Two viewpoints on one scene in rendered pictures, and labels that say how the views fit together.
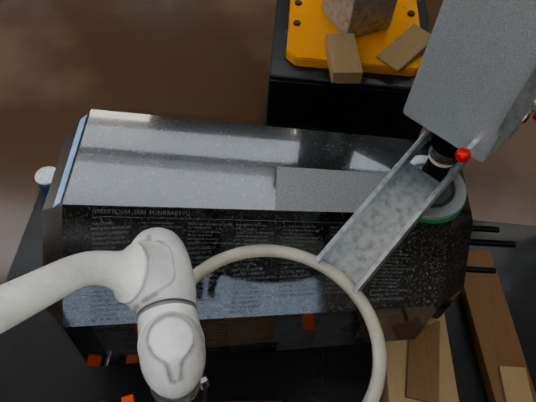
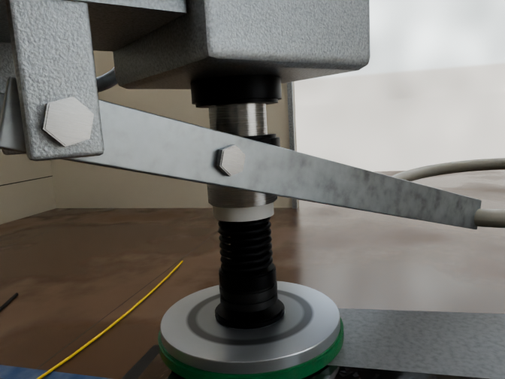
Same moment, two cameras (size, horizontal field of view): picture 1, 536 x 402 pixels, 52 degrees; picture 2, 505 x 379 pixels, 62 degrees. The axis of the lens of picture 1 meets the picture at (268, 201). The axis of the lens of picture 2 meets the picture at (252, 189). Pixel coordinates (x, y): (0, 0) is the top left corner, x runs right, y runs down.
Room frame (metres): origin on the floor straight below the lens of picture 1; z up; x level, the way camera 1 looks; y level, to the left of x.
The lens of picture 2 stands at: (1.38, -0.28, 1.10)
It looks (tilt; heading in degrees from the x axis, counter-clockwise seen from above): 9 degrees down; 197
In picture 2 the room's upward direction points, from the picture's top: 3 degrees counter-clockwise
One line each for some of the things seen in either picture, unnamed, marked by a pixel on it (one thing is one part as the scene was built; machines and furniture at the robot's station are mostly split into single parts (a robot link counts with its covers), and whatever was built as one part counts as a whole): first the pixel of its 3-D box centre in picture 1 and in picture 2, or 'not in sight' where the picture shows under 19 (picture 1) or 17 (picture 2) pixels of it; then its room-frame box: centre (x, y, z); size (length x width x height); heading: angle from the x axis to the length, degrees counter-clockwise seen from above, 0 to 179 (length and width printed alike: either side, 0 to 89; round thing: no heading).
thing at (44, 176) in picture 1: (50, 183); not in sight; (1.35, 0.95, 0.08); 0.10 x 0.10 x 0.13
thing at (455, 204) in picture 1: (427, 186); (250, 317); (0.93, -0.43, 0.87); 0.21 x 0.21 x 0.01
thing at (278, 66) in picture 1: (337, 97); not in sight; (1.75, -0.26, 0.37); 0.66 x 0.66 x 0.74; 0
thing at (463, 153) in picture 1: (467, 148); not in sight; (0.78, -0.41, 1.20); 0.08 x 0.03 x 0.03; 142
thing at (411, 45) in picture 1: (405, 47); not in sight; (1.58, -0.43, 0.80); 0.20 x 0.10 x 0.05; 138
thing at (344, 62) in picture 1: (343, 57); not in sight; (1.49, -0.21, 0.81); 0.20 x 0.10 x 0.05; 8
